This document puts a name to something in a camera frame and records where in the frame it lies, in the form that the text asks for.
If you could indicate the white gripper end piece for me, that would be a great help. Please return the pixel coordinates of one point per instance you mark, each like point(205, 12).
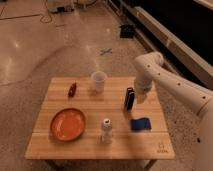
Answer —
point(141, 92)

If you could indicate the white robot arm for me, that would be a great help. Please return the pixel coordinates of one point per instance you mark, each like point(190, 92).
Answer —
point(197, 98)

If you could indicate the blue folded cloth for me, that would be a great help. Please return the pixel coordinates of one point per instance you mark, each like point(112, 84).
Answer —
point(140, 124)

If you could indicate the translucent plastic cup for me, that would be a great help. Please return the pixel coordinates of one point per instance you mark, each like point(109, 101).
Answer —
point(98, 80)

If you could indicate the black box on floor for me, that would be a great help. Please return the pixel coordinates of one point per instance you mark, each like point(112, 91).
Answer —
point(127, 31)

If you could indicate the white plastic bottle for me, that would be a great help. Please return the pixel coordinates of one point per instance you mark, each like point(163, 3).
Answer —
point(106, 127)

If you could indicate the small red brown object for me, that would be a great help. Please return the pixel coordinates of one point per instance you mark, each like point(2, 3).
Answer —
point(72, 90)

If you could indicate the wooden folding table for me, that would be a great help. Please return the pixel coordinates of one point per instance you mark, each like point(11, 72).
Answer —
point(154, 144)

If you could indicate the orange plate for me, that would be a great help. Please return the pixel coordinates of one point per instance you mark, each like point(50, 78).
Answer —
point(68, 124)

